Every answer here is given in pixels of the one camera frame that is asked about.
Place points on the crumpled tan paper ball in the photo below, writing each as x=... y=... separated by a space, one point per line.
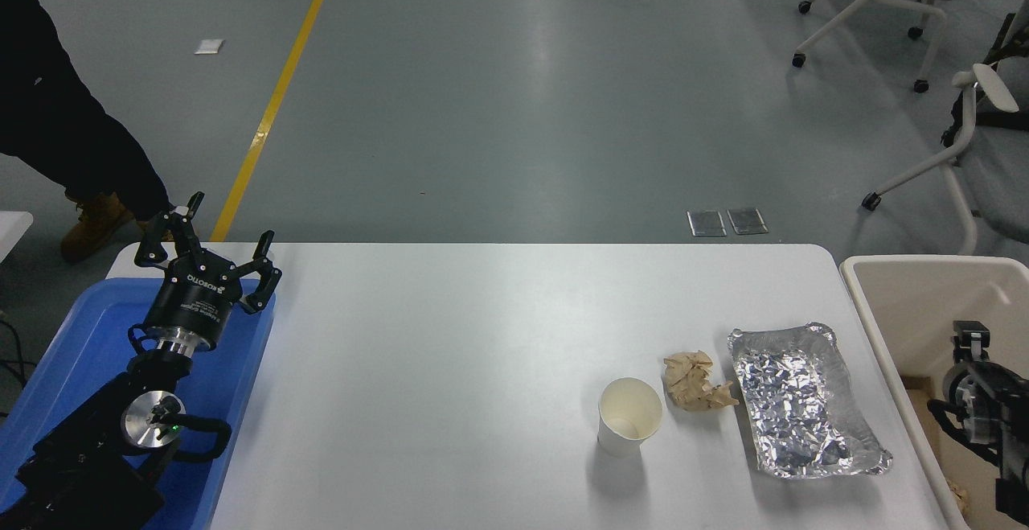
x=691 y=385

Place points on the silver foil tray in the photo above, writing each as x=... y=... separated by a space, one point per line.
x=792 y=401

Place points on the white paper cup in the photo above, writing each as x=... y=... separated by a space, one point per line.
x=621 y=432

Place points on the metal floor plate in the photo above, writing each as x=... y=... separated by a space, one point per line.
x=707 y=223
x=747 y=220

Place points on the blue plastic tray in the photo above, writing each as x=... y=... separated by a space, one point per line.
x=88 y=329

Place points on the person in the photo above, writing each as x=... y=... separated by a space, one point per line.
x=48 y=112

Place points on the small white side table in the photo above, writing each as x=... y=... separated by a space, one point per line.
x=10 y=232

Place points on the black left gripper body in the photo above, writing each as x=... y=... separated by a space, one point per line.
x=193 y=301

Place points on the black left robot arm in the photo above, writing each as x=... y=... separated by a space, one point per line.
x=96 y=441

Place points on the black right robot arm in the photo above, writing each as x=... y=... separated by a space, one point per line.
x=993 y=401

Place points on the grey office chair with armrest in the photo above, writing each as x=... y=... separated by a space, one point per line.
x=997 y=184

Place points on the large pale bin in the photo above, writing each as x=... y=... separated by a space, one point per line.
x=908 y=305

